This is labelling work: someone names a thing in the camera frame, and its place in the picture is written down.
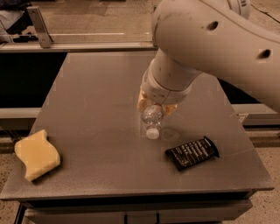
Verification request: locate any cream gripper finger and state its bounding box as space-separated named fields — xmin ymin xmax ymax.
xmin=162 ymin=104 xmax=178 ymax=116
xmin=137 ymin=89 xmax=152 ymax=113

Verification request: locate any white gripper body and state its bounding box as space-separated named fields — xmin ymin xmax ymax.
xmin=140 ymin=65 xmax=193 ymax=105

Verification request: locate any clear plastic water bottle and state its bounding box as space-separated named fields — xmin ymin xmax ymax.
xmin=141 ymin=104 xmax=165 ymax=140

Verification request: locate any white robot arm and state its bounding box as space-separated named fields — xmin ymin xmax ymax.
xmin=137 ymin=0 xmax=280 ymax=114

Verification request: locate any black rxbar chocolate wrapper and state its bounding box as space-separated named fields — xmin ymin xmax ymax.
xmin=165 ymin=136 xmax=220 ymax=172

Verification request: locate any clear acrylic barrier panel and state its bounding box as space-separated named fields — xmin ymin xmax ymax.
xmin=29 ymin=0 xmax=280 ymax=45

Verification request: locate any grey table cabinet base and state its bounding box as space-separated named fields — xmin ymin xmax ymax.
xmin=20 ymin=192 xmax=252 ymax=224

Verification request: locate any yellow wavy sponge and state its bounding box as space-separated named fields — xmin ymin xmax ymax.
xmin=15 ymin=129 xmax=60 ymax=182

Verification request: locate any dark clutter top left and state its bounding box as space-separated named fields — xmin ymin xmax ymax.
xmin=0 ymin=0 xmax=32 ymax=44

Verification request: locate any left metal bracket post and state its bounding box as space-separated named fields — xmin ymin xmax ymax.
xmin=27 ymin=6 xmax=53 ymax=48

